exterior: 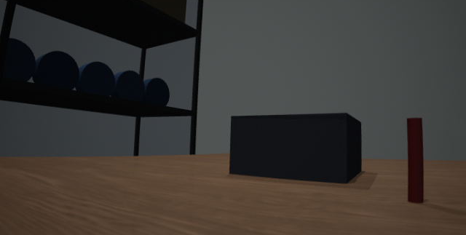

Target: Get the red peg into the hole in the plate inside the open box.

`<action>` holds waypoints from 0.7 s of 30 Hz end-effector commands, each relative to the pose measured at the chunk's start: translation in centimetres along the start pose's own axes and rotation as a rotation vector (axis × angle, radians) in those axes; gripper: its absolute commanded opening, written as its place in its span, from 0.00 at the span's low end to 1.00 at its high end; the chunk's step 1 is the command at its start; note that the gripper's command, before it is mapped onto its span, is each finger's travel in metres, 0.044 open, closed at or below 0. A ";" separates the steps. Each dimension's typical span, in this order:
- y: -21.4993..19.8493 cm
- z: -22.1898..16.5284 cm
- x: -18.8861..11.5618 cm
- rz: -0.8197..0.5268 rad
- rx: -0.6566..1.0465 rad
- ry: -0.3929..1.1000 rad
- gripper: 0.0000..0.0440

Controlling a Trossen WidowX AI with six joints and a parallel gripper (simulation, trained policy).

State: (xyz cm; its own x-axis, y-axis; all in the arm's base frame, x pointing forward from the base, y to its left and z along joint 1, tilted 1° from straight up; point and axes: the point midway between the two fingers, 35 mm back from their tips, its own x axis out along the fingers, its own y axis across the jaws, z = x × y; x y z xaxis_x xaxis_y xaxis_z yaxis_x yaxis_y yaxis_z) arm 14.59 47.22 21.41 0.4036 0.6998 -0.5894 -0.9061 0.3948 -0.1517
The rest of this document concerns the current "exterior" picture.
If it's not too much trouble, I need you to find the black box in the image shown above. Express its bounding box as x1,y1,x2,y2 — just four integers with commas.
229,113,362,184

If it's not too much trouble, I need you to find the dark red peg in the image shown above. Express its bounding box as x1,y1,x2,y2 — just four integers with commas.
407,118,424,203

